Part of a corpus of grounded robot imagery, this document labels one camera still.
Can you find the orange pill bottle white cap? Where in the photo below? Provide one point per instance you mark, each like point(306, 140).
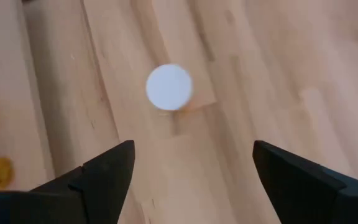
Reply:
point(169, 87)

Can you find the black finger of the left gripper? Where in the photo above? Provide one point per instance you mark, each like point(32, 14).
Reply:
point(303, 199)
point(104, 186)

